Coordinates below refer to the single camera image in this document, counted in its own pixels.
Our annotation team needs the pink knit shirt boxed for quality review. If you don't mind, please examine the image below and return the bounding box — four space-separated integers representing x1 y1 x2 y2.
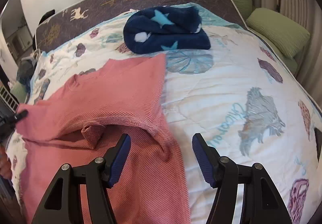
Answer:
16 54 190 223

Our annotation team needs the dark clothes pile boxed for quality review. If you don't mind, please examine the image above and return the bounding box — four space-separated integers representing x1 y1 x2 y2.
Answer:
16 57 38 93

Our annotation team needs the left hand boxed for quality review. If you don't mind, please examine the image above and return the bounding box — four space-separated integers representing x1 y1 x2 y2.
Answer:
0 145 12 180

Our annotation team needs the green cushion far side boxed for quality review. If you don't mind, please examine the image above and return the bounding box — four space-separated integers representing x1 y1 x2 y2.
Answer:
10 82 27 103

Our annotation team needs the white seashell quilt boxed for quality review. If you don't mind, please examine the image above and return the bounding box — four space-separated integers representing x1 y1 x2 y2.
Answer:
8 4 321 223

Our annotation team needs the navy star fleece blanket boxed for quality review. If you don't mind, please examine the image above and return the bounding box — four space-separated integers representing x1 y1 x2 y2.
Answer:
123 6 211 54

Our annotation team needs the purple deer pattern mattress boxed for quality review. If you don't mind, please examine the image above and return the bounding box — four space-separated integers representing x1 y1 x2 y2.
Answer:
34 0 246 53

